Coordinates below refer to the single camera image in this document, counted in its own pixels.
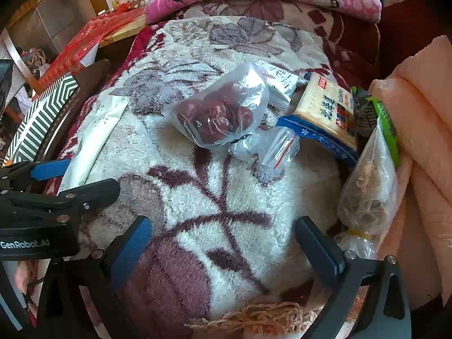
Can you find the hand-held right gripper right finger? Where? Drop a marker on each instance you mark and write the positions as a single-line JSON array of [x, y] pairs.
[[319, 250]]

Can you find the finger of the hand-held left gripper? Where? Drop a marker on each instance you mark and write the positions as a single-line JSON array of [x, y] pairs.
[[88, 192], [49, 169]]

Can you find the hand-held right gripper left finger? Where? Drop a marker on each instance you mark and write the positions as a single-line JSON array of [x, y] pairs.
[[130, 250]]

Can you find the green white striped box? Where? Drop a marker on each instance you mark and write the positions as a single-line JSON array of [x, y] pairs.
[[39, 120]]

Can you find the long white packet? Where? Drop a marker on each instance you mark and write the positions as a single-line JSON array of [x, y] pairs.
[[91, 137]]

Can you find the clear bag of brown snacks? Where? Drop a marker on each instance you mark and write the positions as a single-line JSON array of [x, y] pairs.
[[370, 187]]

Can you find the floral fleece blanket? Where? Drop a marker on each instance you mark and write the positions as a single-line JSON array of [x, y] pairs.
[[212, 201]]

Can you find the blue snack packet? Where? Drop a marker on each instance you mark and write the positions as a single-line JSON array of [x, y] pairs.
[[317, 141]]

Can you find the small clear zip bag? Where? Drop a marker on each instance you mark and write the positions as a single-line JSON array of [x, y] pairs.
[[279, 148]]

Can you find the red patterned cloth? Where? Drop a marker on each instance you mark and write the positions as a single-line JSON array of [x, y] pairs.
[[81, 42]]

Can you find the cracker packet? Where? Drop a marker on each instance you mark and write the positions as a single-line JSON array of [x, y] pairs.
[[325, 113]]

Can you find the green snack packet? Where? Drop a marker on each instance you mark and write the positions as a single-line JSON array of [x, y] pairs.
[[385, 123]]

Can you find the silver refrigerator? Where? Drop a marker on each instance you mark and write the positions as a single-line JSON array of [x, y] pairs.
[[60, 17]]

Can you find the clear bag of red dates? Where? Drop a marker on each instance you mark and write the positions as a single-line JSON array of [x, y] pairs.
[[219, 113]]

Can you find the yellow wooden table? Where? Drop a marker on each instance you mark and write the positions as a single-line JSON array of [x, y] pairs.
[[123, 31]]

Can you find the peach blanket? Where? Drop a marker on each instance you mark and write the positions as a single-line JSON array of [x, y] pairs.
[[423, 113]]

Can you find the white foil packet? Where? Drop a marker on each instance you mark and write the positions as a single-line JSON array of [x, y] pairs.
[[282, 79]]

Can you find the santa figurine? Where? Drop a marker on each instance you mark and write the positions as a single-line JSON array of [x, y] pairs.
[[123, 1]]

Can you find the dark red cloth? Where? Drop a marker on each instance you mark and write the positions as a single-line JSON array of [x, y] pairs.
[[406, 21]]

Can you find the brown wooden frame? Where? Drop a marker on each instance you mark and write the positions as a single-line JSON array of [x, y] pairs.
[[95, 70]]

